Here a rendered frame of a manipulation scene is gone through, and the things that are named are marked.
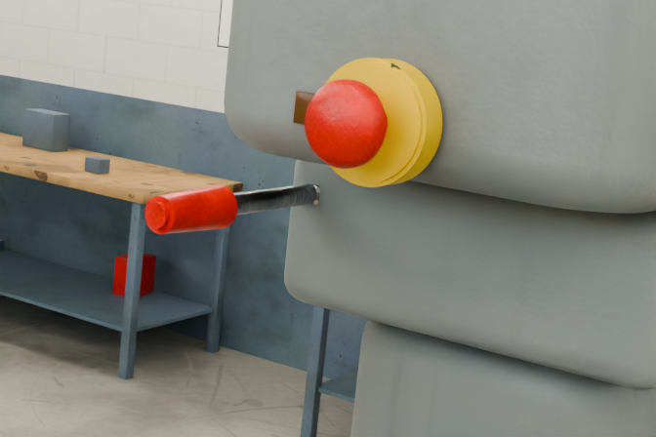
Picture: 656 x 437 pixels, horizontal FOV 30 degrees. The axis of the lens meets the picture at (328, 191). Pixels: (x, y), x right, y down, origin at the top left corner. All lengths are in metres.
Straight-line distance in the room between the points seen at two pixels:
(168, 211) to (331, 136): 0.11
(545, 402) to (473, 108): 0.21
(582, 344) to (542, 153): 0.14
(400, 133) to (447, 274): 0.15
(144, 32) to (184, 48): 0.28
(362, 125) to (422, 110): 0.03
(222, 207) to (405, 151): 0.12
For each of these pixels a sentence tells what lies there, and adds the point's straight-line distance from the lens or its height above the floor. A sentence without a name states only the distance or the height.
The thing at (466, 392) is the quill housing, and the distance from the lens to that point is 0.73.
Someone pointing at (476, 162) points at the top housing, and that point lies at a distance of 0.56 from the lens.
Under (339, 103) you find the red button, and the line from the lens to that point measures 0.53.
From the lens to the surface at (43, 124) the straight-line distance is 6.56.
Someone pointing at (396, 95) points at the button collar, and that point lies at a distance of 0.55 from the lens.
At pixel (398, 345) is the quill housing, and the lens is 0.74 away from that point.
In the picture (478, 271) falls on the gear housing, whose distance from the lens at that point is 0.67.
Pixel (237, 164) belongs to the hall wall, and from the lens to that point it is 6.13.
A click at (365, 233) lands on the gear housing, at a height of 1.68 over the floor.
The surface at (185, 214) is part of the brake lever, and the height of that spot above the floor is 1.70.
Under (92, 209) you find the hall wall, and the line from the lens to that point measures 6.80.
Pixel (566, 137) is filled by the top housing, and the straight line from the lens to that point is 0.54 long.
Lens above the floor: 1.81
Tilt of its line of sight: 9 degrees down
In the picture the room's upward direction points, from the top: 6 degrees clockwise
